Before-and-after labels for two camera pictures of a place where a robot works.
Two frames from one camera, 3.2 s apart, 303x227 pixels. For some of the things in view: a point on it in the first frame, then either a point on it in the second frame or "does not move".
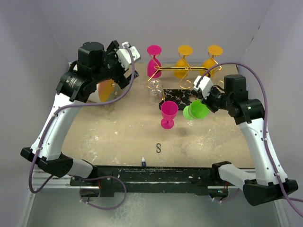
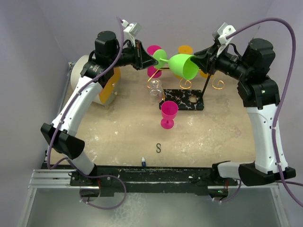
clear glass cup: [155, 90] does not move
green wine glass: [196, 110] to [182, 64]
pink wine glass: [169, 110] does not move
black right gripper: [208, 101] to [207, 59]
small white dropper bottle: [143, 163] does not move
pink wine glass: [154, 50] does not move
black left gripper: [111, 54] to [142, 59]
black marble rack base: [182, 97] does not move
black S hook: [156, 146] does not move
